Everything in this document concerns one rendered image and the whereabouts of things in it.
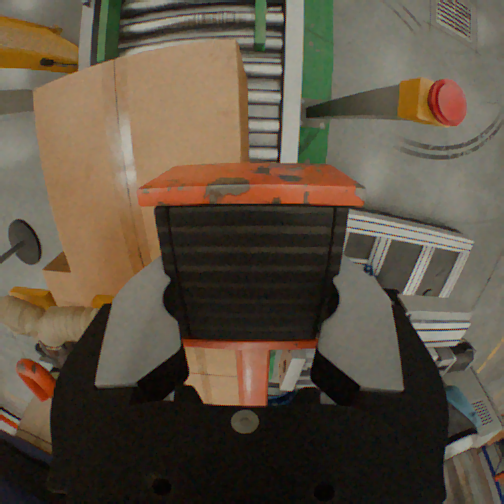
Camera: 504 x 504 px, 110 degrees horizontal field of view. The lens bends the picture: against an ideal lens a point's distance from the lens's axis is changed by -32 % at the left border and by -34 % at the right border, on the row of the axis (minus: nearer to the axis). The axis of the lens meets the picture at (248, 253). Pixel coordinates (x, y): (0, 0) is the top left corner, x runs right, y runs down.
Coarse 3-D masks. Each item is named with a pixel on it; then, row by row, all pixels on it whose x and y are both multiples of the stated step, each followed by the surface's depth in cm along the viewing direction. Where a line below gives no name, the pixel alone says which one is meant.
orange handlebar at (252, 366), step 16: (240, 352) 15; (256, 352) 15; (16, 368) 20; (32, 368) 20; (240, 368) 16; (256, 368) 16; (32, 384) 22; (48, 384) 21; (240, 384) 17; (256, 384) 17; (240, 400) 18; (256, 400) 18
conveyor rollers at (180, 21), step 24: (144, 0) 51; (168, 0) 51; (192, 0) 52; (216, 0) 53; (240, 0) 53; (144, 24) 55; (168, 24) 56; (192, 24) 57; (216, 24) 58; (240, 24) 58; (144, 48) 59; (240, 48) 61; (264, 72) 64; (264, 96) 67; (264, 120) 71
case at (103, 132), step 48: (192, 48) 30; (48, 96) 32; (96, 96) 33; (144, 96) 34; (192, 96) 34; (240, 96) 38; (48, 144) 37; (96, 144) 38; (144, 144) 38; (192, 144) 38; (240, 144) 38; (48, 192) 42; (96, 192) 42; (96, 240) 46; (144, 240) 46; (96, 288) 52
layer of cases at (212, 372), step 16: (64, 256) 113; (48, 272) 101; (64, 272) 101; (48, 288) 106; (64, 288) 105; (64, 304) 110; (80, 304) 109; (192, 352) 119; (208, 352) 119; (224, 352) 118; (192, 368) 126; (208, 368) 125; (224, 368) 124; (192, 384) 133; (208, 384) 132; (224, 384) 132; (208, 400) 141; (224, 400) 140
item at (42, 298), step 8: (16, 288) 31; (24, 288) 31; (32, 288) 31; (16, 296) 30; (24, 296) 30; (32, 296) 30; (40, 296) 30; (48, 296) 31; (40, 304) 31; (48, 304) 31; (56, 304) 33; (40, 352) 32
